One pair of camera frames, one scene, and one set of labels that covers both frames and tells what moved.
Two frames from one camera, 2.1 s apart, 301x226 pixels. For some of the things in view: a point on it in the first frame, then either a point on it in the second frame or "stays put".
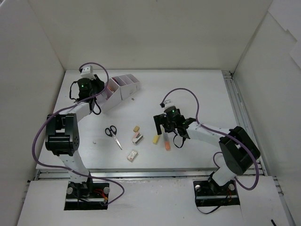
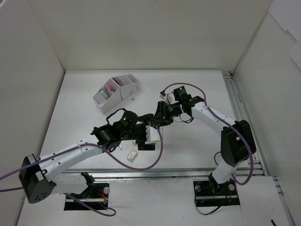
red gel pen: (116, 81) stays put
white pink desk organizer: (120, 87) stays put
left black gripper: (99, 83) -> (143, 135)
